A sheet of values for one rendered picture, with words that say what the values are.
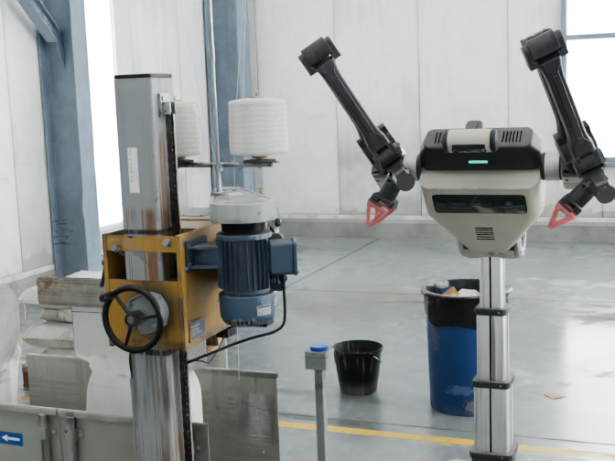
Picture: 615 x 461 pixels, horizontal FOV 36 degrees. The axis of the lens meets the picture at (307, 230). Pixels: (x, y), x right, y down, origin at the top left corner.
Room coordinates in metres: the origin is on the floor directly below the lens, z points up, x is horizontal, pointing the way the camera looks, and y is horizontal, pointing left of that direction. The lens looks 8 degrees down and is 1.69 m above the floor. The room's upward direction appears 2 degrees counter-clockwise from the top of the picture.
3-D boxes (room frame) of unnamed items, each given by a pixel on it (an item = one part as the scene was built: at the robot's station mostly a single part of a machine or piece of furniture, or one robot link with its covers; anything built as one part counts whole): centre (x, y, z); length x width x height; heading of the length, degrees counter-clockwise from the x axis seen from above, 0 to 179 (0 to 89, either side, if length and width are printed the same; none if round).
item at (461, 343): (4.95, -0.83, 0.32); 0.51 x 0.48 x 0.65; 159
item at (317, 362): (3.11, -0.02, 0.81); 0.08 x 0.08 x 0.06; 69
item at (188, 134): (2.76, 0.37, 1.61); 0.15 x 0.14 x 0.17; 69
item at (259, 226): (2.53, 0.17, 1.35); 0.12 x 0.12 x 0.04
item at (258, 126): (2.67, 0.13, 1.61); 0.17 x 0.17 x 0.17
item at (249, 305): (2.53, 0.17, 1.21); 0.15 x 0.15 x 0.25
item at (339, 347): (5.28, -0.26, 0.13); 0.30 x 0.30 x 0.26
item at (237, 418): (3.39, 0.61, 0.54); 1.05 x 0.02 x 0.41; 69
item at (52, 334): (5.79, 1.45, 0.32); 0.67 x 0.42 x 0.14; 163
